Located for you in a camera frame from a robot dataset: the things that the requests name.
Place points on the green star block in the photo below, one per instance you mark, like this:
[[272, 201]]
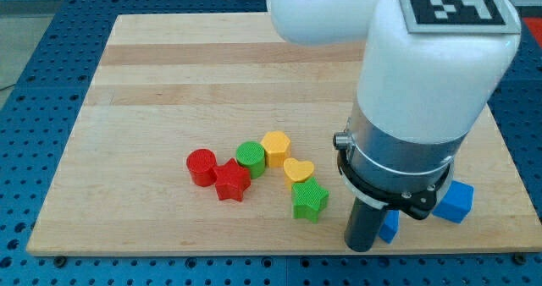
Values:
[[308, 199]]

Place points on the red cylinder block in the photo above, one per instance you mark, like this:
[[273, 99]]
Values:
[[201, 163]]

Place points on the wooden board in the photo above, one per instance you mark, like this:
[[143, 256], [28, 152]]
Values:
[[168, 84]]

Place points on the yellow heart block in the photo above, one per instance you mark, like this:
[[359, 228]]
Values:
[[297, 171]]

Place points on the yellow hexagon block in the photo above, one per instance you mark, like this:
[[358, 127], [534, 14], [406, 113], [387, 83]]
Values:
[[277, 147]]

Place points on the black and white fiducial tag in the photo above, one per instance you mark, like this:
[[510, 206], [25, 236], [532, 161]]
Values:
[[478, 17]]

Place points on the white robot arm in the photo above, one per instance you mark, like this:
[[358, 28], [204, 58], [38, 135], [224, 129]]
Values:
[[429, 67]]

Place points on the blue triangle block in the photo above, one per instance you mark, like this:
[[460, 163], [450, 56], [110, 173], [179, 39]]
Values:
[[390, 227]]

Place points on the blue cube block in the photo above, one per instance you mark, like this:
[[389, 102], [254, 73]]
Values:
[[456, 204]]

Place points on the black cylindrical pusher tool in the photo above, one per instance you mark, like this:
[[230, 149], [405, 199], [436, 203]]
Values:
[[363, 226]]

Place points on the green cylinder block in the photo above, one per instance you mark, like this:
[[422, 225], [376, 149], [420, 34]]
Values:
[[251, 155]]

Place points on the red star block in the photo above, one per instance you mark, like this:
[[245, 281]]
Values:
[[231, 181]]

